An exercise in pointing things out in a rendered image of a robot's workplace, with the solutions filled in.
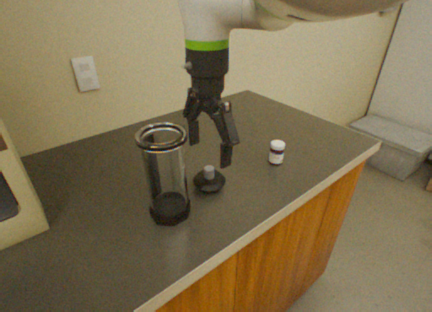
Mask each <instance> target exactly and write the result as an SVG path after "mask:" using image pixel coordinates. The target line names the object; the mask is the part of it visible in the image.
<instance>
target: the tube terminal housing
mask: <svg viewBox="0 0 432 312"><path fill-rule="evenodd" d="M0 132H1V134H2V136H3V138H4V141H5V143H6V144H7V147H8V149H5V150H3V151H1V152H0V169H1V171H2V173H3V174H4V177H5V179H6V180H7V183H8V184H9V185H10V189H11V190H12V192H13V194H14V195H15V197H16V200H17V201H18V203H19V205H18V208H19V214H18V215H17V216H14V217H12V218H10V219H7V220H4V221H3V222H1V223H0V250H4V249H6V248H7V247H10V246H12V245H14V244H18V242H21V241H22V240H26V239H28V238H31V237H33V236H34V235H36V234H40V233H41V232H43V231H47V230H48V229H49V224H48V222H47V220H46V215H45V213H44V210H43V206H42V205H41V201H40V198H39V197H38V196H37V193H36V192H35V189H34V186H33V185H32V183H31V180H30V178H29V177H28V174H27V172H26V170H25V167H24V166H23V165H22V161H21V159H20V158H19V155H18V153H17V152H16V148H15V146H14V145H13V142H12V140H11V139H10V136H9V134H8V132H7V129H6V128H5V126H4V123H3V121H2V119H1V116H0Z"/></svg>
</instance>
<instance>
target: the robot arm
mask: <svg viewBox="0 0 432 312"><path fill-rule="evenodd" d="M177 1H178V5H179V8H180V13H181V17H182V24H183V28H184V34H185V44H186V64H182V65H181V66H182V69H186V72H187V73H189V74H190V75H191V80H192V87H191V88H189V89H187V98H186V105H185V108H184V110H183V113H182V116H183V117H184V118H186V121H187V122H188V128H189V145H190V146H193V145H195V144H197V143H199V125H198V120H197V118H198V116H199V115H200V114H201V112H205V113H207V115H209V116H210V119H212V120H213V122H214V124H215V125H216V128H217V130H218V132H219V135H220V137H221V139H222V142H223V143H220V168H221V169H223V168H226V167H228V166H230V165H231V155H232V153H233V151H232V150H233V147H234V146H235V145H237V144H238V143H240V139H239V137H238V134H237V129H236V126H235V119H234V117H233V115H232V112H231V102H230V101H226V102H224V101H222V98H221V94H222V92H223V91H224V80H225V74H226V73H228V72H229V45H230V31H231V30H233V29H249V30H262V31H280V30H284V29H286V28H288V27H289V26H290V25H292V24H293V23H294V22H299V23H313V22H328V21H334V20H339V19H350V18H353V17H357V16H364V15H367V14H370V13H377V12H379V11H381V10H385V9H389V8H393V7H395V6H397V5H398V4H402V3H405V2H407V1H409V0H177ZM217 111H219V113H218V114H216V115H214V114H215V113H217ZM226 139H227V140H226Z"/></svg>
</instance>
